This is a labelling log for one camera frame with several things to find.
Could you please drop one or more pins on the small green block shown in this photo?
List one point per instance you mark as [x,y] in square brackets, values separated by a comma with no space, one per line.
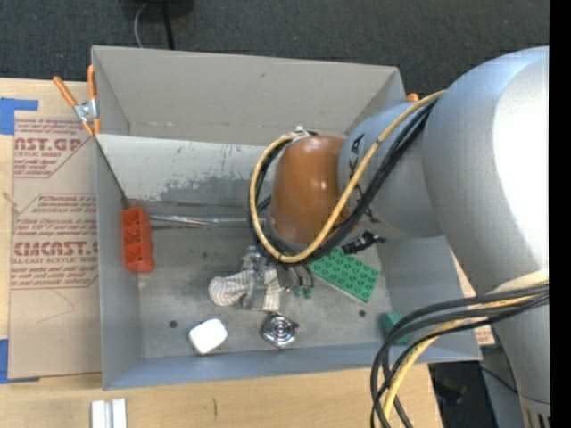
[392,321]

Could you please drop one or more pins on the brown cardboard board, red print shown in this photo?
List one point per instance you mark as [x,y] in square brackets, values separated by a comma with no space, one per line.
[49,239]

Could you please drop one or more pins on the clear plastic tube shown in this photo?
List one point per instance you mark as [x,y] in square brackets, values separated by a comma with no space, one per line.
[196,220]

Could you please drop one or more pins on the grey metal bin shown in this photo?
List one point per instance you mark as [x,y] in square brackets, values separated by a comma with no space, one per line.
[187,257]

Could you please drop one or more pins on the green studded flat plate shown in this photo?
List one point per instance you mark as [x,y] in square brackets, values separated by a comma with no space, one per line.
[348,274]

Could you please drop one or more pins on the striped beige cloth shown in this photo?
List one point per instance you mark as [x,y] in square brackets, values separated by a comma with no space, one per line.
[227,289]

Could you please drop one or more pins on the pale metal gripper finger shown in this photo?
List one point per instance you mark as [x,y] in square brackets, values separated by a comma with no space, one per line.
[267,294]
[250,290]

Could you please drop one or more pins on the white rounded block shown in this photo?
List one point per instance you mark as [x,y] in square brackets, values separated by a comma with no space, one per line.
[208,335]

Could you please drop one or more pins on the orange ribbed block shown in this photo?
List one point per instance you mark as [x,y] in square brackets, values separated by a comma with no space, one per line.
[137,239]

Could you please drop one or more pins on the black cylinder on white bracket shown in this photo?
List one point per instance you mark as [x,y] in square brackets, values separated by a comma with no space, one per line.
[366,241]

